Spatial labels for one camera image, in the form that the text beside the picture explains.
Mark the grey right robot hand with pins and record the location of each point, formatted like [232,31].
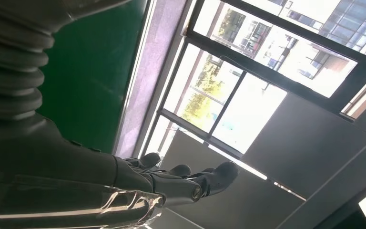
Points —
[75,164]

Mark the green conveyor belt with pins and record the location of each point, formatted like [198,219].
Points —
[88,79]

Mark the black framed window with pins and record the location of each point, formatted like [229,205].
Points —
[265,72]

